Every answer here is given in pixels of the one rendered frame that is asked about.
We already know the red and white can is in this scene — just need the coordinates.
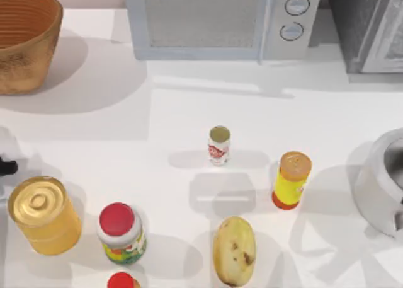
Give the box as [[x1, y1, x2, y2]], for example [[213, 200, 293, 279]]
[[207, 125, 231, 167]]

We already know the yellow bottle with orange cap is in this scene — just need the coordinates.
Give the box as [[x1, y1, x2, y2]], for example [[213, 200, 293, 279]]
[[271, 151, 312, 211]]

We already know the pale microwave oven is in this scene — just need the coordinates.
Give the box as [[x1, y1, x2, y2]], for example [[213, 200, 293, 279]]
[[123, 0, 323, 66]]

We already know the yellow potato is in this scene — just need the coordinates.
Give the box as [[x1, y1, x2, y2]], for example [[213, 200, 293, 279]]
[[212, 216, 256, 286]]

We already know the red-lidded jar with green label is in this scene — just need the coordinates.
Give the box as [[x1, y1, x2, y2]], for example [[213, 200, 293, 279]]
[[96, 202, 148, 265]]

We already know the microwave knob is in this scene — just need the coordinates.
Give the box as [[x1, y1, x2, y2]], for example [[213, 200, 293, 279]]
[[280, 21, 305, 42], [284, 0, 310, 16]]

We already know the gold tin can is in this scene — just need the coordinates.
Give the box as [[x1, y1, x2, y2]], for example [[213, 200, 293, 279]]
[[8, 175, 82, 256]]

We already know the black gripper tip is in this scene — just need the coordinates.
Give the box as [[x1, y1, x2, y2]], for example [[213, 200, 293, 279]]
[[0, 156, 18, 178]]

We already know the brown woven basket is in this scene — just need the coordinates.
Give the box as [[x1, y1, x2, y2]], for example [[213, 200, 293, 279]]
[[0, 0, 64, 96]]

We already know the microwave door handle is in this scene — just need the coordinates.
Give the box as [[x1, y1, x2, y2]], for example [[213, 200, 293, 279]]
[[258, 0, 272, 66]]

